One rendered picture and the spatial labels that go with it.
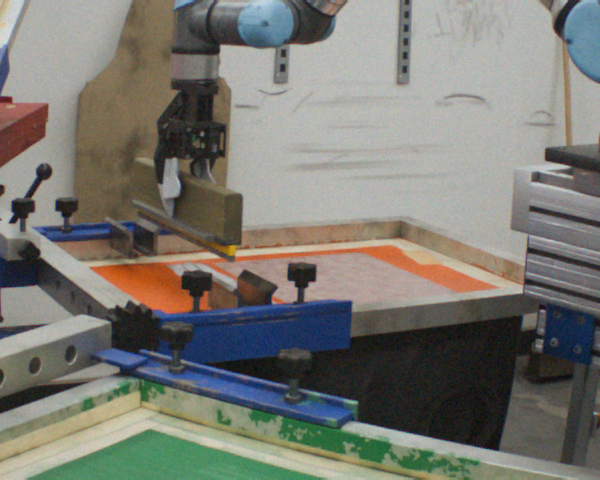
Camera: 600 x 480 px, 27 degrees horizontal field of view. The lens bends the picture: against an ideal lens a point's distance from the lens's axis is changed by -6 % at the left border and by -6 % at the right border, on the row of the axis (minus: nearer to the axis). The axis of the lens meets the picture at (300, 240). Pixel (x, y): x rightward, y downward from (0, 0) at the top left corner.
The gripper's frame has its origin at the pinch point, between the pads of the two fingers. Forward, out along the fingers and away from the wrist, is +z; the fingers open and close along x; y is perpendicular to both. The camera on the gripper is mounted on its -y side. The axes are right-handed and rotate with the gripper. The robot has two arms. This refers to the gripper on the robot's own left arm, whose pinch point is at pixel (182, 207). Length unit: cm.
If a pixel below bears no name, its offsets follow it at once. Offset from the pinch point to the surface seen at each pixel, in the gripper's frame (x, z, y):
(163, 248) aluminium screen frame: 8.0, 12.6, -25.5
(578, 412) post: 76, 41, 13
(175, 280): 2.6, 13.7, -7.9
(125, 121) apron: 67, 13, -194
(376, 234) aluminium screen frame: 52, 13, -25
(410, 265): 46.5, 13.8, -5.2
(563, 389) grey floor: 225, 109, -157
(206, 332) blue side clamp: -9.7, 10.8, 30.2
